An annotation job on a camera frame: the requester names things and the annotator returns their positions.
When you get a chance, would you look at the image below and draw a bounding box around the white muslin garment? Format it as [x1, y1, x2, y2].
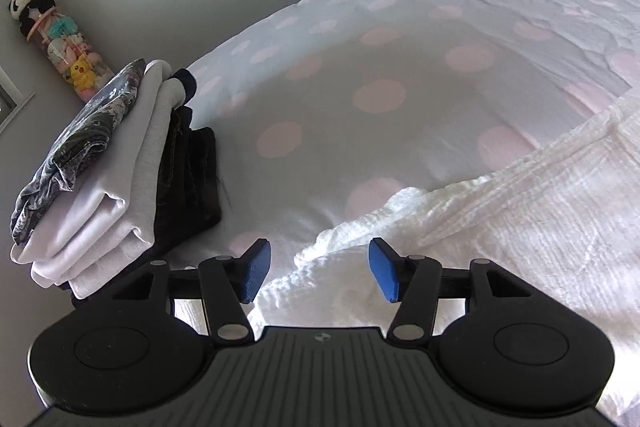
[255, 89, 640, 427]

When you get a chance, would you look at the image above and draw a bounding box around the dark patterned folded garment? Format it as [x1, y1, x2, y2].
[11, 61, 147, 248]

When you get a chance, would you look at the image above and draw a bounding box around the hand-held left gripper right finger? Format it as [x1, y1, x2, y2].
[368, 237, 533, 348]

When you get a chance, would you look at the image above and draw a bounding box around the light grey folded garment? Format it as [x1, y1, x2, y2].
[30, 77, 191, 299]

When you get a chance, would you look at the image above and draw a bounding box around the navy trimmed folded garment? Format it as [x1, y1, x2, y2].
[167, 68, 198, 108]

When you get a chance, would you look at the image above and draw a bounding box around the yellow plush toy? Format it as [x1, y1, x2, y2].
[69, 59, 97, 88]

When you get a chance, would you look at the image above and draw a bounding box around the window frame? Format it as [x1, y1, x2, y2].
[0, 67, 37, 132]

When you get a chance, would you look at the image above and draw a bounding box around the clear tube of plush toys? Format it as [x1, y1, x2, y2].
[20, 9, 113, 100]

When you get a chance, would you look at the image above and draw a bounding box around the stack of folded clothes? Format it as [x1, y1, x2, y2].
[10, 59, 173, 265]

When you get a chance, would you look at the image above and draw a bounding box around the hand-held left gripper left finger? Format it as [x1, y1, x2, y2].
[112, 239, 272, 348]

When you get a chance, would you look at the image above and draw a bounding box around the bed with dotted sheet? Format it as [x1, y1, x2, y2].
[172, 0, 640, 343]

